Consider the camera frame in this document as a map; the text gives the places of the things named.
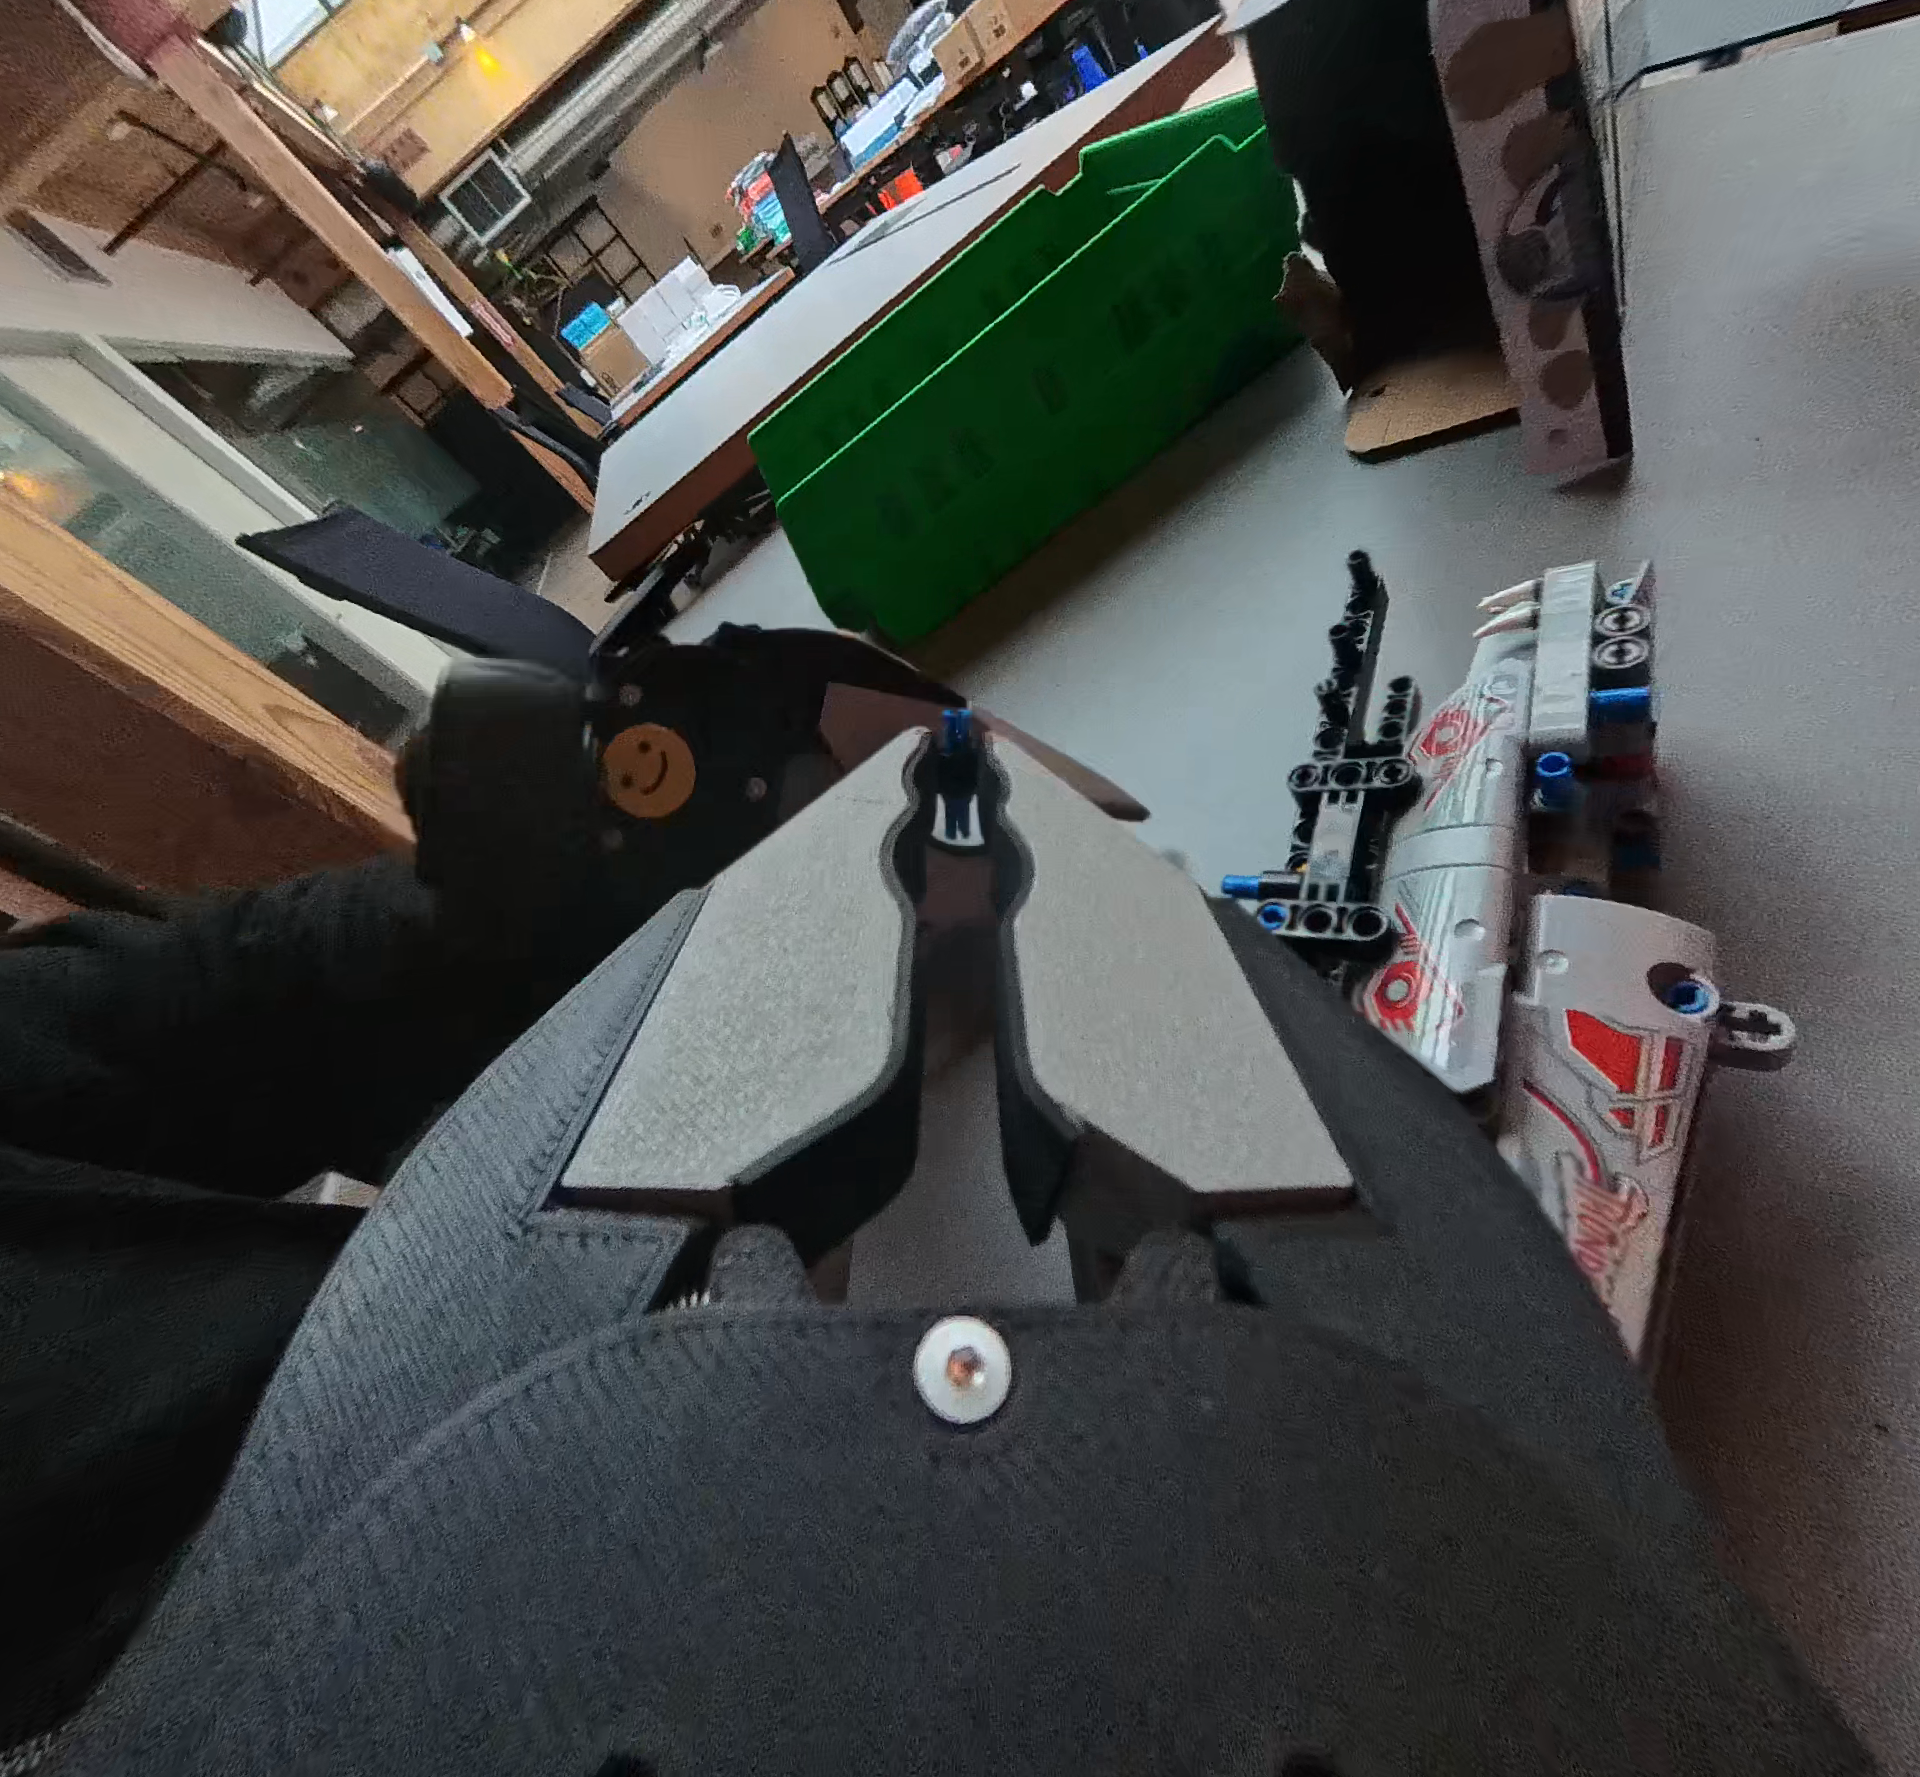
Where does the closed cardboard box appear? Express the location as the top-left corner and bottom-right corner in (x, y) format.
(928, 0), (1054, 85)

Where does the black monitor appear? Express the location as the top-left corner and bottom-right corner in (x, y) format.
(768, 131), (845, 277)

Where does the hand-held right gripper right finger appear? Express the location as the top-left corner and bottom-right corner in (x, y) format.
(984, 735), (1359, 1247)

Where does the black and blue lego pin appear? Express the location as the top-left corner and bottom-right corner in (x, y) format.
(928, 704), (991, 854)

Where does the metal air duct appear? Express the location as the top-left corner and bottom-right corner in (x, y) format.
(494, 0), (919, 181)

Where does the open cardboard box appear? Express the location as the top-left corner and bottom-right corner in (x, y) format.
(1230, 0), (1638, 485)

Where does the white air vent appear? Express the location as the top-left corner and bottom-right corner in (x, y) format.
(435, 148), (538, 246)

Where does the wooden partition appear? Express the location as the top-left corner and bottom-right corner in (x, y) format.
(0, 485), (419, 909)

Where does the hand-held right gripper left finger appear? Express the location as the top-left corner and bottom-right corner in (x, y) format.
(553, 731), (940, 1265)

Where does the person's left forearm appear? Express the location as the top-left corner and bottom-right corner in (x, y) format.
(0, 840), (602, 1192)

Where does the black office chair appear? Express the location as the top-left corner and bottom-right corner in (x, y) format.
(236, 508), (601, 681)

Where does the glass wall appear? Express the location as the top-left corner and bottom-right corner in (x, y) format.
(0, 329), (481, 745)

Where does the wooden post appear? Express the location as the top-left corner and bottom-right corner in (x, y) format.
(142, 21), (528, 412)

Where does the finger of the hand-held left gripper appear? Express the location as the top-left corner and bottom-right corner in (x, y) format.
(817, 673), (1155, 825)

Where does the green plastic bin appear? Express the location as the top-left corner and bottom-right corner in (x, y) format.
(748, 89), (1306, 652)

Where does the wood-edged grey desk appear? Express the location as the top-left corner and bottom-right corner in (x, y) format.
(590, 14), (1254, 587)

